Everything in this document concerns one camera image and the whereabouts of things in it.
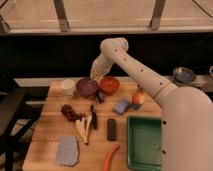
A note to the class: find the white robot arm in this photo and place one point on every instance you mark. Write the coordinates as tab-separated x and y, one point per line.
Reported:
187	112

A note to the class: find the red bowl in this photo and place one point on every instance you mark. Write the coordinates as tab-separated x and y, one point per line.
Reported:
109	85

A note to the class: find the purple bowl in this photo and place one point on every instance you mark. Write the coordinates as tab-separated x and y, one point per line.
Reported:
86	87

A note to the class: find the dark small object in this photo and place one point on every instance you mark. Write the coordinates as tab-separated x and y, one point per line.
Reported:
100	96

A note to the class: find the blue sponge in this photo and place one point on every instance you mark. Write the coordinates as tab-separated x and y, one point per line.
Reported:
121	106

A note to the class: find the orange apple on stand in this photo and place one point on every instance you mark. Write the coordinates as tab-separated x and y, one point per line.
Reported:
138	99

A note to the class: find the black rectangular block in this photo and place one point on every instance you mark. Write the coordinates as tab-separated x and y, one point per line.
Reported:
111	129

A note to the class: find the white cup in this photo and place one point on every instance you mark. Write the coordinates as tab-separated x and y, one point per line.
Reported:
68	86

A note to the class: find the bunch of dark grapes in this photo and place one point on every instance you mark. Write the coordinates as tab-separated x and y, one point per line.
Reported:
69	112

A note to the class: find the green plastic tray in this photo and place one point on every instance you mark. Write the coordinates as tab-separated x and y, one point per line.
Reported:
143	143

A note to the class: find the grey round dish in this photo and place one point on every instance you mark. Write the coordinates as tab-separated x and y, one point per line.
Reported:
184	75

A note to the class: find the grey blue cloth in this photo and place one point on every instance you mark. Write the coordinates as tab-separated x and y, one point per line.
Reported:
67	152

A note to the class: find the orange carrot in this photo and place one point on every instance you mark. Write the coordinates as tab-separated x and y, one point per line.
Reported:
108	158

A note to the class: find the black chair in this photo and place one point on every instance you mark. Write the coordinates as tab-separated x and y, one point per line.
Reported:
13	107

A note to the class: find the black handled knife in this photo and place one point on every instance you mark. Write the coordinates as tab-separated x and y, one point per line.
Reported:
94	117

